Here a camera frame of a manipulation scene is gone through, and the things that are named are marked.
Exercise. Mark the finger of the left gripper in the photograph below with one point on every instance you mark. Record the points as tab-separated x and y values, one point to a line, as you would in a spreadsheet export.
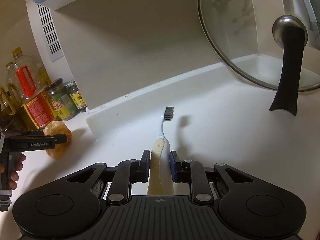
59	138

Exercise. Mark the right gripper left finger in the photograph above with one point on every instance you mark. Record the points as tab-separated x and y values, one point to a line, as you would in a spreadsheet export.
127	173

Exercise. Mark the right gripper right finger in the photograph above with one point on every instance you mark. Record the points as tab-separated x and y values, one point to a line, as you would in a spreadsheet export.
192	173

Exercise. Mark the orange snack wrapper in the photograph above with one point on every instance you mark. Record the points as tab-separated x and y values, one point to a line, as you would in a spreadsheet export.
58	127

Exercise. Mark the white toothbrush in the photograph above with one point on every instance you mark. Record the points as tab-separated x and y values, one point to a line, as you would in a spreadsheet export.
160	180

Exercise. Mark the person left hand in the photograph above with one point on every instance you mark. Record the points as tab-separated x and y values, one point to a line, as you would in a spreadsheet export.
10	165

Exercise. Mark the large dark oil bottle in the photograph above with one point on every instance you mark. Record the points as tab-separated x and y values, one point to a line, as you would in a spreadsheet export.
12	115

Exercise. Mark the large pickle jar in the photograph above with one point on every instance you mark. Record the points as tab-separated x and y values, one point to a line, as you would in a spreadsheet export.
60	99

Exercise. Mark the small pickle jar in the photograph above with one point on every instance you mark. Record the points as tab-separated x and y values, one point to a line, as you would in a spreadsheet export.
75	95

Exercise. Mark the yellow red oil bottle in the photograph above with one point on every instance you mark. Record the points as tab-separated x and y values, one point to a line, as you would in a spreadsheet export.
34	96

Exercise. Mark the glass pot lid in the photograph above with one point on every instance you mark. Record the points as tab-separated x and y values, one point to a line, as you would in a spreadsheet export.
272	43

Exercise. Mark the wall vent grille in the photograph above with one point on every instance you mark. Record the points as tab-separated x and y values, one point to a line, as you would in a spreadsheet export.
49	33

